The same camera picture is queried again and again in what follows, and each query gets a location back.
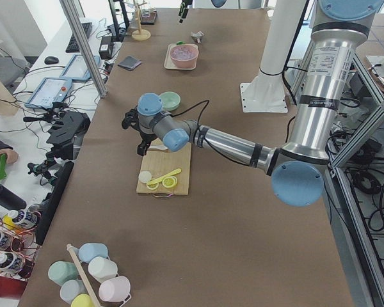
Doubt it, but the mint green bowl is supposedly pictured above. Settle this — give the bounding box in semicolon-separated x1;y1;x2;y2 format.
159;91;181;111

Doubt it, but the lemon slice upper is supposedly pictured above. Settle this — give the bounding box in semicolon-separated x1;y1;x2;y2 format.
146;179;162;191

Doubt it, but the blue teach pendant near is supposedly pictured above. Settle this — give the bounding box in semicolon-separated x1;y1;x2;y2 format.
24;77;72;109

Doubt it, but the white ceramic spoon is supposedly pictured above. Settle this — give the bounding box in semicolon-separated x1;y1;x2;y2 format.
148;145;168;151

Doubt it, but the pink cup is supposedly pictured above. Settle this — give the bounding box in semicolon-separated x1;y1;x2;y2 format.
99;276;131;302

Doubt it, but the black water bottle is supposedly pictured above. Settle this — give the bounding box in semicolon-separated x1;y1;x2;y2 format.
0;184;26;210

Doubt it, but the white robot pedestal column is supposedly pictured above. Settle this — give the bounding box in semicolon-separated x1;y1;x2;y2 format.
259;1;308;85

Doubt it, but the pale green cup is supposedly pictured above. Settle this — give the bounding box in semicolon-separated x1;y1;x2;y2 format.
47;261;79;286

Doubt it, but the cream serving tray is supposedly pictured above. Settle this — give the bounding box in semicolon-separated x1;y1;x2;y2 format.
164;43;199;70

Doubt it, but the black computer mouse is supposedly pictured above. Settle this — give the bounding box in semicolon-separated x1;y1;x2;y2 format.
44;56;59;65

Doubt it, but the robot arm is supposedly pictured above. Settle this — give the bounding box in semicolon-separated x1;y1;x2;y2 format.
122;1;382;207
179;0;193;24

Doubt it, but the yellow plastic knife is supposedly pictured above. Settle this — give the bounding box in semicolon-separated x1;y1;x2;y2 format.
155;168;182;181

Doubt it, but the wooden mug tree stand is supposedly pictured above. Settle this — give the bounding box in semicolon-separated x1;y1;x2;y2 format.
131;1;151;41

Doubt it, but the lemon slice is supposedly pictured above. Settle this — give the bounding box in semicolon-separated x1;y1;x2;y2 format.
161;175;178;189
146;179;162;191

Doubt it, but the black keyboard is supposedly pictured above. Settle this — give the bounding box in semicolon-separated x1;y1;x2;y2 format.
65;22;93;54

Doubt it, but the white cup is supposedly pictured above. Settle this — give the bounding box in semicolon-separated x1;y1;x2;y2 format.
88;256;118;283

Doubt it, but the blue teach pendant far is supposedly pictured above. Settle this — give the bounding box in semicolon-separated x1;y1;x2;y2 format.
60;54;91;82

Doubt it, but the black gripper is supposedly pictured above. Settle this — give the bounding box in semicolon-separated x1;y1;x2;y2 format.
121;108;154;157

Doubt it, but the aluminium frame post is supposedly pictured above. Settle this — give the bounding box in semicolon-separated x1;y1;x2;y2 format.
60;0;107;98

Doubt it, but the grey folded cloth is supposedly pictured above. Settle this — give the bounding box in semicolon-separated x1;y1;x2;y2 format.
118;56;142;71

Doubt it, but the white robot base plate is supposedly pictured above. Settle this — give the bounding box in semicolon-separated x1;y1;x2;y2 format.
239;81;288;113

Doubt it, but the yellow cup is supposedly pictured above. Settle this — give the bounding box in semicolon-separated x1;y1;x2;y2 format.
70;294;95;307

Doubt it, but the grey blue cup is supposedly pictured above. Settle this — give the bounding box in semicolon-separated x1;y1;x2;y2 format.
60;279;86;304

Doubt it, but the wooden cutting board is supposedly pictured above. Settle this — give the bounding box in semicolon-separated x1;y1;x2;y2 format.
136;139;191;195

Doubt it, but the white wire cup rack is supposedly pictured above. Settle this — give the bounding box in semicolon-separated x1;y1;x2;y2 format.
66;243;132;307

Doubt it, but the copper wire bottle basket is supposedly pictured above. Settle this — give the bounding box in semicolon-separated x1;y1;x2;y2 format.
0;210;40;280

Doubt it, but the blue teach pendant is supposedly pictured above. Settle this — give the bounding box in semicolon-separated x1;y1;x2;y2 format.
60;54;91;82
24;77;72;109

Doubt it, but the lemon slice lower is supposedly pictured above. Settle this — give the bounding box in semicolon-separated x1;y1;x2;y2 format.
161;175;178;189

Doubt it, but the steel ice scoop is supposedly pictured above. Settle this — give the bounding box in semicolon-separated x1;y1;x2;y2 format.
191;31;204;43

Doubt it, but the pink bowl with ice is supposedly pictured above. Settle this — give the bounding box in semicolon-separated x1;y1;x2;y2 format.
170;44;199;68

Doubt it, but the light blue cup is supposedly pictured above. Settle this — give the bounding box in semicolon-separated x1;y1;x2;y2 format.
78;242;109;263

